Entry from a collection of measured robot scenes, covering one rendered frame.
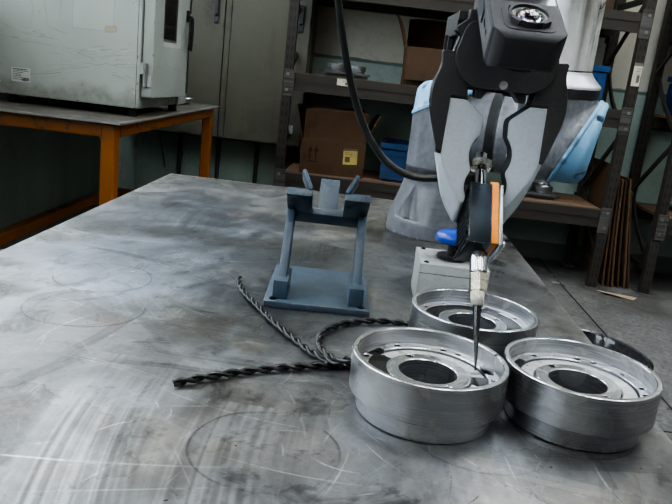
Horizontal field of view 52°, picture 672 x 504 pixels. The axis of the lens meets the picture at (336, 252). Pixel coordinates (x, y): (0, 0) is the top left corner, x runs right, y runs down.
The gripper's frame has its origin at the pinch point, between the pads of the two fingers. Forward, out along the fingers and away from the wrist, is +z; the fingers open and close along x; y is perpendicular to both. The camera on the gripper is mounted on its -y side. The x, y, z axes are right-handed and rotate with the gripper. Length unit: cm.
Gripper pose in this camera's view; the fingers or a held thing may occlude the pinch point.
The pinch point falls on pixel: (479, 208)
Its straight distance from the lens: 53.1
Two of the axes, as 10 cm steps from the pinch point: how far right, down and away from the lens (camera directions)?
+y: 0.1, -2.5, 9.7
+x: -9.9, -1.1, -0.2
